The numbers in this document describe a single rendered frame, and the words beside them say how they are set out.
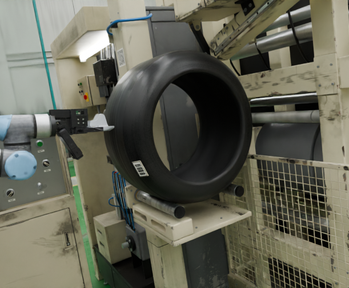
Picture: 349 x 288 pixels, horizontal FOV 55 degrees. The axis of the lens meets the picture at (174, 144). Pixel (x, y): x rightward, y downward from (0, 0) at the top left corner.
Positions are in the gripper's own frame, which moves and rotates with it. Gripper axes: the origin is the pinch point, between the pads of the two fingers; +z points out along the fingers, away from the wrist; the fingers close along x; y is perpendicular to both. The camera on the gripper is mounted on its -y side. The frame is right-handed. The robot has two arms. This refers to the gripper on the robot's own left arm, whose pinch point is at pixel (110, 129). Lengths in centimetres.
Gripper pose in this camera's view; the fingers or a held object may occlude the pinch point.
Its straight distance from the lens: 117.7
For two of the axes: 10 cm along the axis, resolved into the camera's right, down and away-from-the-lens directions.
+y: -0.4, -10.0, -0.8
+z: 8.6, -0.7, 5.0
